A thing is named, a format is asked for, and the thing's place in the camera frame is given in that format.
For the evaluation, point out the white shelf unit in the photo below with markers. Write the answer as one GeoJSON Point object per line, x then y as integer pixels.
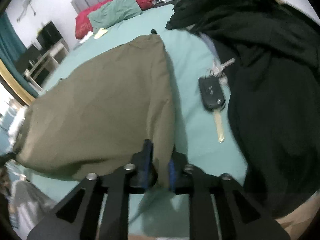
{"type": "Point", "coordinates": [49, 61]}

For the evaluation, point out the black car key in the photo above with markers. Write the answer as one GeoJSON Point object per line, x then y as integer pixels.
{"type": "Point", "coordinates": [213, 100]}

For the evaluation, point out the black clothes pile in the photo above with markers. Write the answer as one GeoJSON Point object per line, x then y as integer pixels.
{"type": "Point", "coordinates": [273, 109]}

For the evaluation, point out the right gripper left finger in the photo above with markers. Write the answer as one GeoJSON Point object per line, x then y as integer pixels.
{"type": "Point", "coordinates": [99, 205]}

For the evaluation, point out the red pillow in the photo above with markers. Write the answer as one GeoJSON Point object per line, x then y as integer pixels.
{"type": "Point", "coordinates": [83, 25]}

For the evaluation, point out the green pillow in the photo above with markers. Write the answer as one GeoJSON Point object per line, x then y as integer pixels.
{"type": "Point", "coordinates": [112, 13]}

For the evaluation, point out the olive green garment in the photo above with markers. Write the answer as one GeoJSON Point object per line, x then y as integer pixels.
{"type": "Point", "coordinates": [98, 117]}

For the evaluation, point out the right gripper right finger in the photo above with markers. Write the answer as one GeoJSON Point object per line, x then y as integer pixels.
{"type": "Point", "coordinates": [218, 205]}

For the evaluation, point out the yellow green packet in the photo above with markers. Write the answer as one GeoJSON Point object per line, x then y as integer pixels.
{"type": "Point", "coordinates": [101, 32]}

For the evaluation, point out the gold mirror frame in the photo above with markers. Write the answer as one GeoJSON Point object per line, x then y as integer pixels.
{"type": "Point", "coordinates": [18, 92]}

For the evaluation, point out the teal curtain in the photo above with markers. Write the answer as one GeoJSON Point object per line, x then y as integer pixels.
{"type": "Point", "coordinates": [11, 50]}

